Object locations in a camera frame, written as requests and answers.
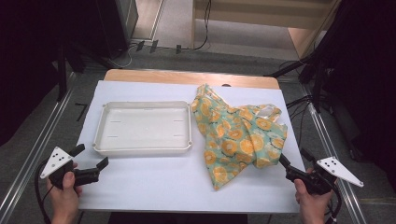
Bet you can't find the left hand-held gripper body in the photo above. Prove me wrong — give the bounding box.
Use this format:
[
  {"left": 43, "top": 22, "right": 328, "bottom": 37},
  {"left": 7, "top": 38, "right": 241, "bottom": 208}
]
[{"left": 40, "top": 146, "right": 101, "bottom": 189}]

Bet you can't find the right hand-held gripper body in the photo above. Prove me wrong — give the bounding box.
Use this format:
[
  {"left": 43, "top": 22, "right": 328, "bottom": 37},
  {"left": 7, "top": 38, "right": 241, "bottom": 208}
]
[{"left": 285, "top": 156, "right": 364, "bottom": 196}]

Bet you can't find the yellow floral cloth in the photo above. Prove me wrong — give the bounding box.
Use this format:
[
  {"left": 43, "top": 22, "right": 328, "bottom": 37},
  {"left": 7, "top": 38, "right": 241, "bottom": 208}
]
[{"left": 190, "top": 83, "right": 289, "bottom": 191}]

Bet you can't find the white plastic tray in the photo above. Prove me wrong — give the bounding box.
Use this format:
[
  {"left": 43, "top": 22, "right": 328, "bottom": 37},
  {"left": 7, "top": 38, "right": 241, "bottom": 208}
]
[{"left": 92, "top": 100, "right": 193, "bottom": 157}]

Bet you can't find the person's left hand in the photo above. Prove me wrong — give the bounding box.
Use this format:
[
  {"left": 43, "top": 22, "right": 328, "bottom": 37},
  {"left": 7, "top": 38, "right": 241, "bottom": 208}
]
[{"left": 46, "top": 161, "right": 83, "bottom": 224}]

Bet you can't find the person's right hand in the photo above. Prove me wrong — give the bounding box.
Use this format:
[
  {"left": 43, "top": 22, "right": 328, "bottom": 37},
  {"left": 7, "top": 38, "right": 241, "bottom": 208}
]
[{"left": 293, "top": 167, "right": 333, "bottom": 224}]

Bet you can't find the white table mat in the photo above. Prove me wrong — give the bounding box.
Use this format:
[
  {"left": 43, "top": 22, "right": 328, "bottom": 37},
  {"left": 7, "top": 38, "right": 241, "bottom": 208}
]
[{"left": 78, "top": 79, "right": 307, "bottom": 215}]

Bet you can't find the black tripod stand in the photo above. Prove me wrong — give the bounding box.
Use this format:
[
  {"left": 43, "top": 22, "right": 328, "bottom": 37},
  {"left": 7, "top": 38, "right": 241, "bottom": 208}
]
[{"left": 263, "top": 46, "right": 326, "bottom": 114}]

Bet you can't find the black cabinet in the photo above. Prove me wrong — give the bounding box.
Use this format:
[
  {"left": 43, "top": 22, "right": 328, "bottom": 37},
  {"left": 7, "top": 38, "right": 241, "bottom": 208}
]
[{"left": 94, "top": 0, "right": 139, "bottom": 60}]

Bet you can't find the light wooden shelf unit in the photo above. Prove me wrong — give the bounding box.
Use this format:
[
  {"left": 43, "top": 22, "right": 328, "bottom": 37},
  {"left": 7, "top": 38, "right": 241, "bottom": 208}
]
[{"left": 190, "top": 0, "right": 344, "bottom": 60}]

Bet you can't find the aluminium floor rail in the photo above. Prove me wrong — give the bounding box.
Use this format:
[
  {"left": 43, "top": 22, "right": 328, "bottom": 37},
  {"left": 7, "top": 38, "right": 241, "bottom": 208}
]
[
  {"left": 299, "top": 83, "right": 368, "bottom": 224},
  {"left": 0, "top": 72, "right": 78, "bottom": 220}
]

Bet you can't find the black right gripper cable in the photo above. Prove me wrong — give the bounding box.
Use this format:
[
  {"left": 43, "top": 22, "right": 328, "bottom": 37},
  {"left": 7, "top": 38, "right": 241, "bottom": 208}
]
[{"left": 324, "top": 181, "right": 344, "bottom": 224}]

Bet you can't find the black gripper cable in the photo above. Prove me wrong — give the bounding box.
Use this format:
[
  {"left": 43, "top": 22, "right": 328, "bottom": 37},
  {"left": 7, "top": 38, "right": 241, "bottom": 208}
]
[
  {"left": 34, "top": 158, "right": 55, "bottom": 224},
  {"left": 324, "top": 181, "right": 344, "bottom": 224}
]

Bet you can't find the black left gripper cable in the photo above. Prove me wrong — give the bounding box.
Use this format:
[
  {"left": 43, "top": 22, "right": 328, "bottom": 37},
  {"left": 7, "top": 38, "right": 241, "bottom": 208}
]
[{"left": 34, "top": 158, "right": 55, "bottom": 224}]

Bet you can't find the black floor cables bundle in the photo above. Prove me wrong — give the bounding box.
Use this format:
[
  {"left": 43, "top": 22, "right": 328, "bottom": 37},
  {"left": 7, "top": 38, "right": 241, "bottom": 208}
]
[{"left": 285, "top": 94, "right": 315, "bottom": 146}]

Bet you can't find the white floor cable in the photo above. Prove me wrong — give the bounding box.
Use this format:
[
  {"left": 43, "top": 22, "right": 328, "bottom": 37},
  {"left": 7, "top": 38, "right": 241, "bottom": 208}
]
[{"left": 107, "top": 43, "right": 138, "bottom": 69}]

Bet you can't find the black hanging cable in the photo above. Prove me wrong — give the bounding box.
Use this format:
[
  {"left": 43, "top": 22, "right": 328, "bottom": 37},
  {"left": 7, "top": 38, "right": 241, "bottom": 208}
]
[{"left": 181, "top": 0, "right": 213, "bottom": 51}]

